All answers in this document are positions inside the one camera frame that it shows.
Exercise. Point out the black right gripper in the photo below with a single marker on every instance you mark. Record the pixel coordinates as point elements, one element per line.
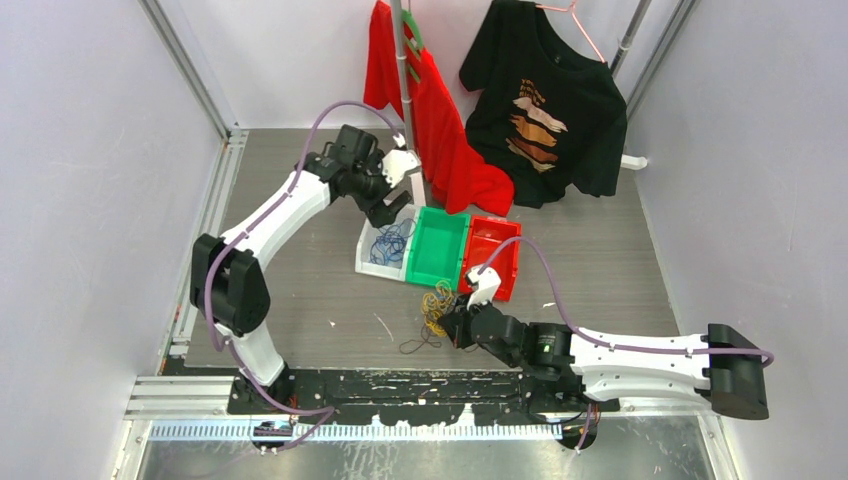
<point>455,322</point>

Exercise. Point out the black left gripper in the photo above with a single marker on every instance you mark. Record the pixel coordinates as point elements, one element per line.
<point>384,214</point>

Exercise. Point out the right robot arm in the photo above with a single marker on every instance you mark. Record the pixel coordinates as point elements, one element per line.
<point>721,368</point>

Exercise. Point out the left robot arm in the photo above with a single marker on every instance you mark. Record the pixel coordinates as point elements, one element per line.
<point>227,278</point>

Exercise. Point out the white plastic bin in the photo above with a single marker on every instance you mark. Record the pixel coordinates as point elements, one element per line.
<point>384,252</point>

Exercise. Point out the metal clothes stand pole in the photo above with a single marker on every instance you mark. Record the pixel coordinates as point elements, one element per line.
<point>416,178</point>

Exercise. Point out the green plastic bin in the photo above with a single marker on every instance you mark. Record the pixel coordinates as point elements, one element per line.
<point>437,248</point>

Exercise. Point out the red t-shirt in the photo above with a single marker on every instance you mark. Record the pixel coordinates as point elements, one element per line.
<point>457,174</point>

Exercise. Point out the black printed t-shirt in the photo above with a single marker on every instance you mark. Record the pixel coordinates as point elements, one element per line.
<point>547,116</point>

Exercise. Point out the green clothes hanger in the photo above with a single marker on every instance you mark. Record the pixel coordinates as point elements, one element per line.
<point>413,43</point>

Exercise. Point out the pink clothes hanger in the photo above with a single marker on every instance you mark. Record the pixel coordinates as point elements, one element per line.
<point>571,10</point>

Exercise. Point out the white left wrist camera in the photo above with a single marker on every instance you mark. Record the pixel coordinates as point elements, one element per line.
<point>396,165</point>

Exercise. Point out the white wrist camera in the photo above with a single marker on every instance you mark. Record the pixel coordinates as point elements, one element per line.
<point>484,282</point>
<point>396,165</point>

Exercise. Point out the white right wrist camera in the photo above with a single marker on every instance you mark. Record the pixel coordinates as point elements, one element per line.
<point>484,282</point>

